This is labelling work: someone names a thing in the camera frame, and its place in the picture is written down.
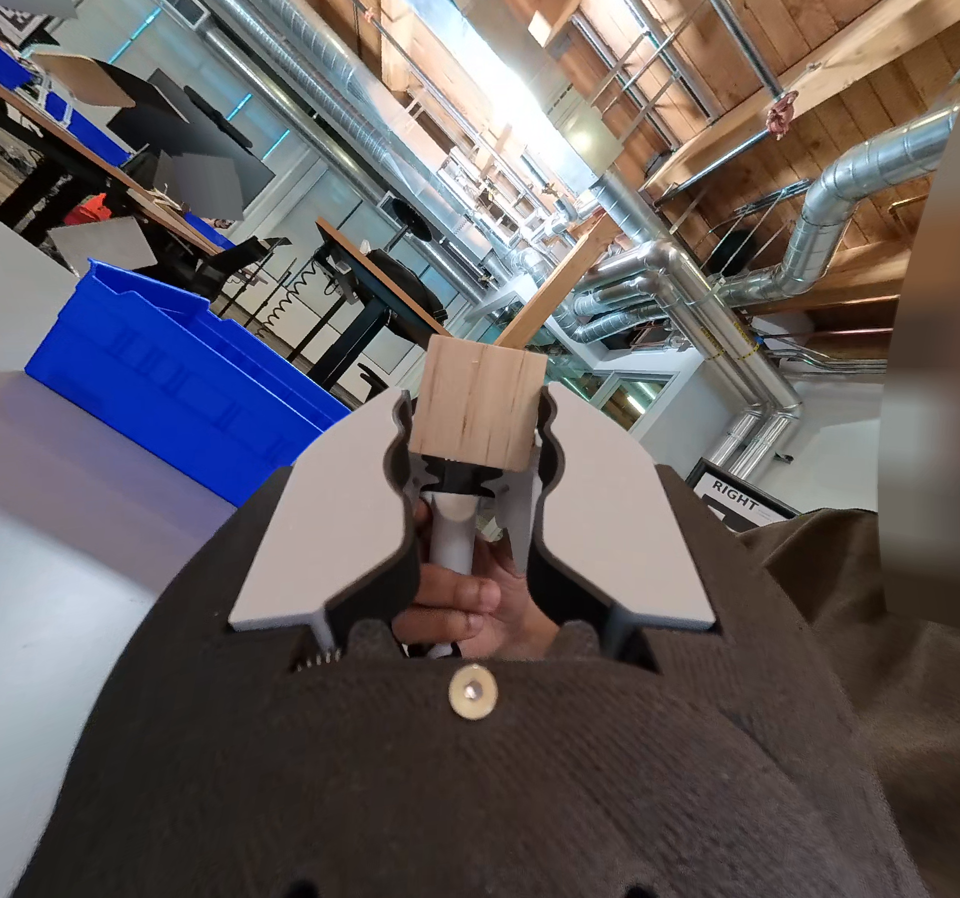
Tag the grey desk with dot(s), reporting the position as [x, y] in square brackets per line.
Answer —
[75, 575]

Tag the orange traffic cone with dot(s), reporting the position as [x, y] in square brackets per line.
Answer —
[86, 209]

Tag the black white tag sign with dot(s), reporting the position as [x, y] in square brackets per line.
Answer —
[15, 18]

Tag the blue striped wooden cube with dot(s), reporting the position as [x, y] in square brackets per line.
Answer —
[480, 403]

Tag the black framed sign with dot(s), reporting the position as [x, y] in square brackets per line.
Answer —
[739, 496]

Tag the silver ventilation duct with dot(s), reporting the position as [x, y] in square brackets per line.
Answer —
[337, 65]

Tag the black monitor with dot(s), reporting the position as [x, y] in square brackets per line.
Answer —
[195, 140]

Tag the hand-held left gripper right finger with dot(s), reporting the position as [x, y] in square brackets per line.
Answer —
[630, 538]

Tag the silver pipe cluster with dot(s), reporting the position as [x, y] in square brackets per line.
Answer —
[825, 200]

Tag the person's right hand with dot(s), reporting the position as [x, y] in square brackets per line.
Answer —
[480, 613]

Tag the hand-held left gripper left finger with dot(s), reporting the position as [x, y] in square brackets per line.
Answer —
[322, 538]

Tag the black bag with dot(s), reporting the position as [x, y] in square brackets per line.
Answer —
[401, 279]

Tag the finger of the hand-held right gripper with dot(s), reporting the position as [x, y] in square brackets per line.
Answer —
[416, 481]
[519, 508]

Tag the wooden post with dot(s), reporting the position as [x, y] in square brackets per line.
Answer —
[562, 283]

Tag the blue plastic bin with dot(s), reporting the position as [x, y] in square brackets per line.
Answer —
[165, 373]
[94, 132]
[210, 224]
[16, 69]

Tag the cardboard box flap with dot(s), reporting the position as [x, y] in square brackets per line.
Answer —
[82, 80]

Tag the grey leaning panel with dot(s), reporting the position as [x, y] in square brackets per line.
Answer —
[97, 245]

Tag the black office chair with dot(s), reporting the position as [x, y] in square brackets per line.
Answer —
[240, 260]

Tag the wood-edged background desk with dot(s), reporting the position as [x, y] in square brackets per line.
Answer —
[375, 275]
[97, 162]

